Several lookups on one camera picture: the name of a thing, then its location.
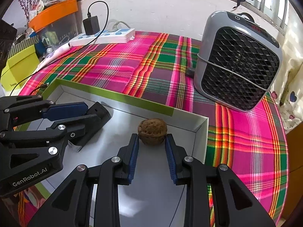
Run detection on black charger adapter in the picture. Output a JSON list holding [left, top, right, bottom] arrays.
[[82, 15, 100, 36]]

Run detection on pink and white tube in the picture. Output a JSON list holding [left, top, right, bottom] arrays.
[[37, 43, 71, 70]]

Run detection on black box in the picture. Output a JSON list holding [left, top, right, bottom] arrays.
[[0, 19, 18, 72]]

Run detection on green and white cardboard box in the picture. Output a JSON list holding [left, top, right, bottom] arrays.
[[14, 78, 209, 227]]

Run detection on pink green plaid cloth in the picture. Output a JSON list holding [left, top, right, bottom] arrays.
[[18, 31, 288, 227]]

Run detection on black charger cable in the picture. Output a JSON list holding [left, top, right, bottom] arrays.
[[9, 1, 110, 96]]

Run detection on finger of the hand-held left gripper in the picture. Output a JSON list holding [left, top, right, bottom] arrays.
[[0, 114, 100, 182], [0, 95, 88, 133]]

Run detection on yellow-green cardboard box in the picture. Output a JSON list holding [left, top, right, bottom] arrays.
[[0, 44, 40, 91]]

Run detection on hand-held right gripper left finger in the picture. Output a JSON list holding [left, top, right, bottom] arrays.
[[27, 134, 140, 227]]

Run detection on white power cord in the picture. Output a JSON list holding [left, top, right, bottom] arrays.
[[109, 19, 130, 31]]

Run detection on grey portable fan heater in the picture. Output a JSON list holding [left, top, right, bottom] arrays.
[[193, 11, 283, 112]]

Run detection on cream patterned curtain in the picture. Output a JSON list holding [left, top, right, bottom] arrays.
[[270, 16, 303, 130]]

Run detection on white power strip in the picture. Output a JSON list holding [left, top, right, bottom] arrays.
[[69, 28, 136, 47]]

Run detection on clear bin with orange lid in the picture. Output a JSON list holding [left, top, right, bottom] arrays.
[[28, 0, 80, 59]]

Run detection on black cylindrical device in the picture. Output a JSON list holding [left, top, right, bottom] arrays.
[[69, 102, 112, 152]]

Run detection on brown walnut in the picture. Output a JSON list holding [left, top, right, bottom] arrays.
[[138, 118, 168, 146]]

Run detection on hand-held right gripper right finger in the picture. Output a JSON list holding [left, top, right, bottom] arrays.
[[164, 134, 276, 227]]

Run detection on black cable with plug end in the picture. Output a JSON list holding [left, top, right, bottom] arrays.
[[30, 82, 51, 93]]

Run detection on striped cardboard box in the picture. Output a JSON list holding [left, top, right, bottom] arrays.
[[7, 37, 39, 59]]

